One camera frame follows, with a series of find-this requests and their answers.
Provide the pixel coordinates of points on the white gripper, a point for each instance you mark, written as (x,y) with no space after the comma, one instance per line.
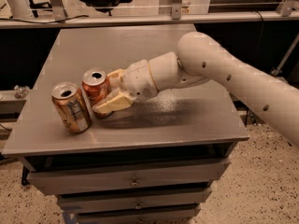
(136,79)

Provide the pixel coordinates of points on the red coke can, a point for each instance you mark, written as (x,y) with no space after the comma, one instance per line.
(96,85)

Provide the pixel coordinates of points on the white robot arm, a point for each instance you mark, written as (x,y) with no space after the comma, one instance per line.
(199,59)

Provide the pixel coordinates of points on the orange soda can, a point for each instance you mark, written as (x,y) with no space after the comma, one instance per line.
(68,100)

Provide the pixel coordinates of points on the grey drawer cabinet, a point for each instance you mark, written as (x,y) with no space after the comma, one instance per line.
(197,123)

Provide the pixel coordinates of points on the crumpled clear plastic wrapper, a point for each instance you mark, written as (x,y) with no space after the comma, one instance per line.
(21,91)

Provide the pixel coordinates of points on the top grey drawer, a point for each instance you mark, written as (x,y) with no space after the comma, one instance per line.
(129,176)

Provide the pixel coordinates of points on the grey drawer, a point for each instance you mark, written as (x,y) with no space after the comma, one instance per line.
(129,176)
(140,216)
(134,200)

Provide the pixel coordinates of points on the middle grey drawer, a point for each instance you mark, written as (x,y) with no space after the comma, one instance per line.
(134,200)

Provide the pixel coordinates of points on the bottom grey drawer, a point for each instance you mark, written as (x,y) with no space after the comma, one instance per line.
(140,216)

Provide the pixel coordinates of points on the grey metal rail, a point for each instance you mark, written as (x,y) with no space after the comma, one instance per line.
(83,21)

